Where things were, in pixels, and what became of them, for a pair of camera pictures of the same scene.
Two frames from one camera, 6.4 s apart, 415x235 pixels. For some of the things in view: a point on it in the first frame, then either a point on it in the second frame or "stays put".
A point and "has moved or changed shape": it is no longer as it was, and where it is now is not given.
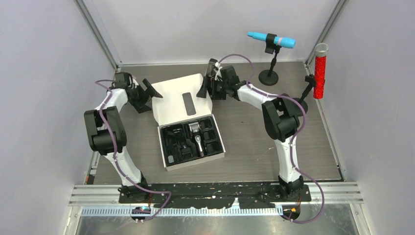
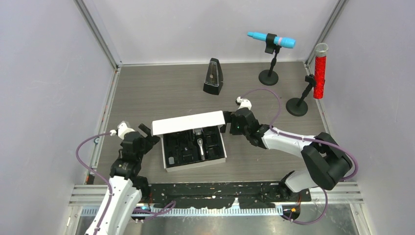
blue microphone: x=278 y=40 stays put
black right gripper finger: x=202 y=92 to x=227 y=117
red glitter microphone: x=319 y=70 stays put
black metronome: x=210 y=75 stays put
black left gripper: x=141 y=106 to x=150 y=140
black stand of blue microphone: x=270 y=77 stays put
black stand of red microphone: x=310 y=80 stays put
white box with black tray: x=188 y=132 has moved or changed shape
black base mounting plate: x=197 y=196 stays put
